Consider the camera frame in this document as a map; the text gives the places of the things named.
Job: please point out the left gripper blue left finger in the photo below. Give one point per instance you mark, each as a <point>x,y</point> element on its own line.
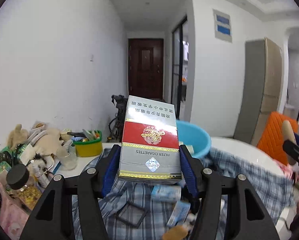
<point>111,157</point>

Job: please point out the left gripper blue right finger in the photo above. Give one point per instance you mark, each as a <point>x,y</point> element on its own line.
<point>190,170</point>

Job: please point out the red white cigarette pack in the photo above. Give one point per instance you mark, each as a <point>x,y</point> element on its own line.
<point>150,146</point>

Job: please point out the round tan wooden disc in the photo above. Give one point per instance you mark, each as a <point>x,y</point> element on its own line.
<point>287,132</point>

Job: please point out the orange chair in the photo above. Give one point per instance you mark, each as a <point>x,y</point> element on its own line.
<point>271,141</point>

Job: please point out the yellow green storage bin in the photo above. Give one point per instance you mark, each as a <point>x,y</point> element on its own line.
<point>89,148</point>

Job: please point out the light blue raison box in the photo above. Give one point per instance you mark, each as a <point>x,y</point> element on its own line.
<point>166,193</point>

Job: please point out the light blue barcode box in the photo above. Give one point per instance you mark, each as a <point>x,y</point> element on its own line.
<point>179,213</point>

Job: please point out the light blue plastic basin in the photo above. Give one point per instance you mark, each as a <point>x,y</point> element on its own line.
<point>195,136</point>

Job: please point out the black bicycle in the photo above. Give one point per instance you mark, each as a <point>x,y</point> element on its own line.
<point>116,125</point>

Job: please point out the blue plaid cloth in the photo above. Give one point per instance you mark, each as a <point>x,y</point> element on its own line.
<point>276,192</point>

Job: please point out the white spray bottle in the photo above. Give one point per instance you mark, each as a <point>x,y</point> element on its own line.
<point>40,175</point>

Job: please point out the grey beige refrigerator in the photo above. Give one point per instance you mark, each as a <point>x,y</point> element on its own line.
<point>261,91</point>

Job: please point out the cereal jar black lid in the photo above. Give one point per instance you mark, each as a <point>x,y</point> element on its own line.
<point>23,185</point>

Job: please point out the beige plush toy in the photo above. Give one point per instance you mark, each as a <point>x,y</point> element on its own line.
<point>16,137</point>

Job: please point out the black framed glass door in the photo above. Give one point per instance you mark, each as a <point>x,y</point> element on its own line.
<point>177,65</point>

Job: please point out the pink hello kitty bag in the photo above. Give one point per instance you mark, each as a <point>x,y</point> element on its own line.
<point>12,217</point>

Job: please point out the dark brown door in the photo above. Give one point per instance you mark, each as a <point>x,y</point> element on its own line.
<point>146,67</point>

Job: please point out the black square frame box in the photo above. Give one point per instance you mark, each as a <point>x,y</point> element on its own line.
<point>131,214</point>

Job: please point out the grey wall panel blue screens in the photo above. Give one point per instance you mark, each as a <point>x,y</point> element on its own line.
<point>222,26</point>

